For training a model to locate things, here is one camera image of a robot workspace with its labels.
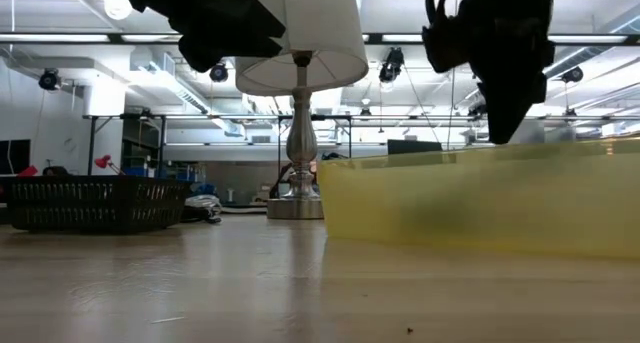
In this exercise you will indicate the black monitor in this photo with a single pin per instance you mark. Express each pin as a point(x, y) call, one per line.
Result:
point(414, 146)

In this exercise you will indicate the black mesh basket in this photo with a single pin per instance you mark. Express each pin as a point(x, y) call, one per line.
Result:
point(95, 203)

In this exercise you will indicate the black ceiling spotlight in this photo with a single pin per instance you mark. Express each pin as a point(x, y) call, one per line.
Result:
point(391, 65)
point(572, 74)
point(218, 73)
point(48, 79)

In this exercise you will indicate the yellow translucent plastic bin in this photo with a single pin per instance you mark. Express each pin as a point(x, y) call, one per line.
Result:
point(450, 208)

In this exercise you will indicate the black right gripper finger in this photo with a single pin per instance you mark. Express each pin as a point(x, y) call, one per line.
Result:
point(502, 113)

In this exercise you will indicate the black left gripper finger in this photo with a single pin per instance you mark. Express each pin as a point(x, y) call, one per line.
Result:
point(250, 13)
point(250, 49)

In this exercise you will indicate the silver table lamp white shade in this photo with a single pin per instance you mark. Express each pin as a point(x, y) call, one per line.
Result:
point(300, 133)

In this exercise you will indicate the red desk lamp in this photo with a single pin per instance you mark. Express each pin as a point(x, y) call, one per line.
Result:
point(102, 161)

